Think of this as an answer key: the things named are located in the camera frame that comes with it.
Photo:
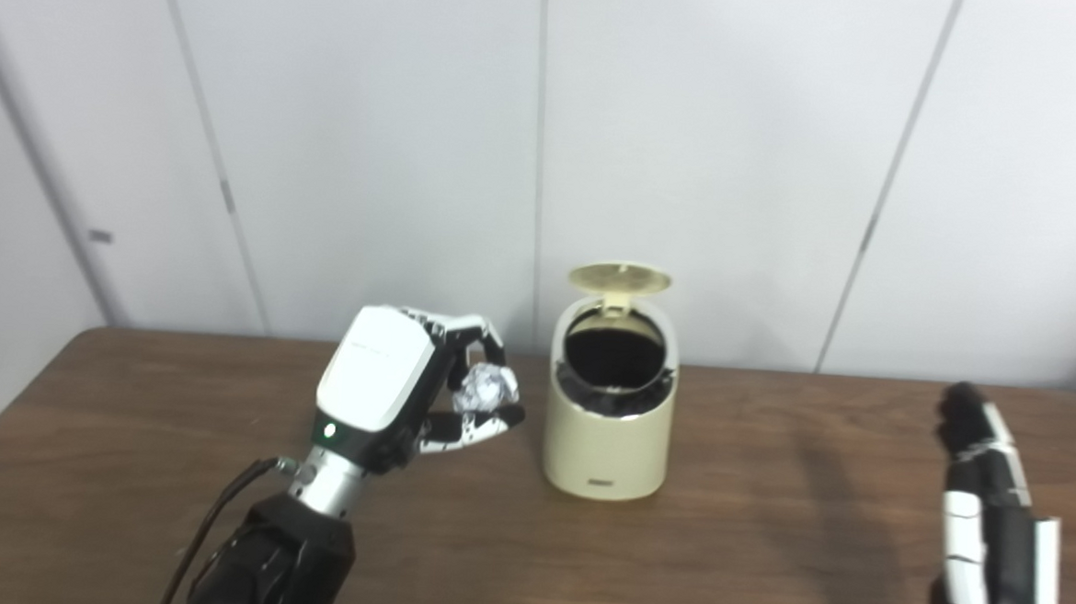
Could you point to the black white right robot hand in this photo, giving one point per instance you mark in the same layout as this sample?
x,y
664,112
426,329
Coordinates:
x,y
994,556

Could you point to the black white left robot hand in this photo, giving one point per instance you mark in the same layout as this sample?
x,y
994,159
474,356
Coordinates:
x,y
373,367

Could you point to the white paper ball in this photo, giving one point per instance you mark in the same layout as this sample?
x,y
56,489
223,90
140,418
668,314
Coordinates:
x,y
487,390

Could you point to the cream-colored bin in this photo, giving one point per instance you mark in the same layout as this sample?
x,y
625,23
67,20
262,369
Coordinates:
x,y
608,453

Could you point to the round cream bin lid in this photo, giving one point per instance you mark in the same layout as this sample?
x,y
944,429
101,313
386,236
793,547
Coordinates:
x,y
619,279

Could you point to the black bin liner bag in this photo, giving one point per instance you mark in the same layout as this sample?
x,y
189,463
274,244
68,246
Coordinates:
x,y
613,357

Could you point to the small grey wall tag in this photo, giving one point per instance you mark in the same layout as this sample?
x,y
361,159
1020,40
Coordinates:
x,y
100,236

